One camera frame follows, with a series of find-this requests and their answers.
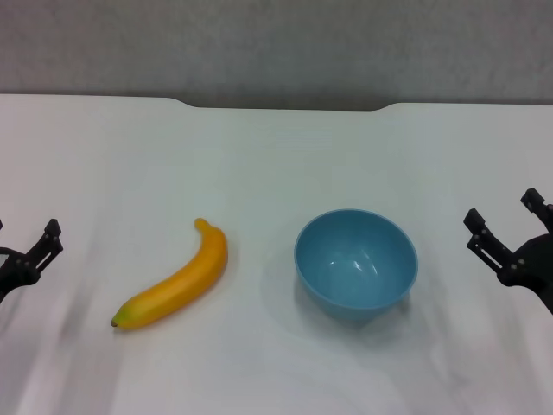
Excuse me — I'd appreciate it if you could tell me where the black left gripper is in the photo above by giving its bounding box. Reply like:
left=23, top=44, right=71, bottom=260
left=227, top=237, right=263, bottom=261
left=0, top=219, right=65, bottom=304

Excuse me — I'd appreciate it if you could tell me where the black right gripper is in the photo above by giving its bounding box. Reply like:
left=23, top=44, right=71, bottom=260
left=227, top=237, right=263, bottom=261
left=463, top=188, right=553, bottom=316

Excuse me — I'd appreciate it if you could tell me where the yellow banana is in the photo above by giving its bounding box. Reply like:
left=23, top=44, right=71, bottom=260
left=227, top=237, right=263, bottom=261
left=110, top=217, right=229, bottom=333

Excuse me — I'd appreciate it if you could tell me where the blue plastic bowl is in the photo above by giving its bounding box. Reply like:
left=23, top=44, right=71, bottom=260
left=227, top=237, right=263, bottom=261
left=294, top=208, right=419, bottom=322

